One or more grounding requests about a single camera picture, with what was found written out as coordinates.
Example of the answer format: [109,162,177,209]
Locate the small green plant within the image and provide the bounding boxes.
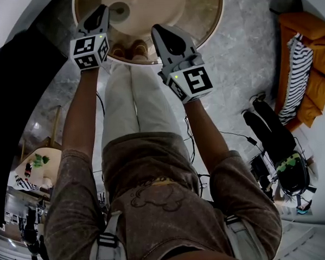
[31,153,50,169]

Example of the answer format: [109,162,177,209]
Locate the grey backpack strap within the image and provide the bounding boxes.
[86,210,126,260]
[223,213,267,260]

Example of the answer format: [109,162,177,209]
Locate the black cable with adapter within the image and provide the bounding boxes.
[219,128,265,157]

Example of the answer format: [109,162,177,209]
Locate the white cup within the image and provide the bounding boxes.
[108,0,132,24]

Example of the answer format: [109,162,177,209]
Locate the black and white striped pillow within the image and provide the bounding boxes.
[273,33,318,126]

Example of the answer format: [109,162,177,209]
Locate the person's right forearm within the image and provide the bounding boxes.
[182,96,232,176]

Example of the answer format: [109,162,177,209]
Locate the person's left forearm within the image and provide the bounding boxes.
[57,66,105,161]

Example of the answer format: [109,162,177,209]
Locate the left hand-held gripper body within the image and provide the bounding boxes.
[69,33,111,72]

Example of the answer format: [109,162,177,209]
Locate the black equipment stand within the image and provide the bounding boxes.
[249,152,277,201]

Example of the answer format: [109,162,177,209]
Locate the striped cloth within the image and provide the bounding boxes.
[14,174,33,192]

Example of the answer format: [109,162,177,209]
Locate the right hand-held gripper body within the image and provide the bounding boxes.
[157,53,215,106]

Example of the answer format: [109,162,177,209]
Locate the orange sofa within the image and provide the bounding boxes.
[269,9,325,134]

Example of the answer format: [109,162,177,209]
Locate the black floor cable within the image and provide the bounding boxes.
[183,112,197,166]
[96,91,106,123]

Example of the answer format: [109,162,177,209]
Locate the black backpack with green pattern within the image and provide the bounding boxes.
[273,150,312,198]

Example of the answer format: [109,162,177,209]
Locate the person's right brown shoe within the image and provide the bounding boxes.
[130,39,150,61]

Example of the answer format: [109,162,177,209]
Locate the person's left brown shoe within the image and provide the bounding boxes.
[111,41,132,62]

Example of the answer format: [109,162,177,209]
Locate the person's brown shoe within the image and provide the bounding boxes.
[111,41,132,62]
[130,39,150,61]

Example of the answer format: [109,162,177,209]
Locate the person's white trousers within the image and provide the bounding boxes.
[97,58,182,147]

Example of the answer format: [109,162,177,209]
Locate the beige side table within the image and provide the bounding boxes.
[12,146,65,193]

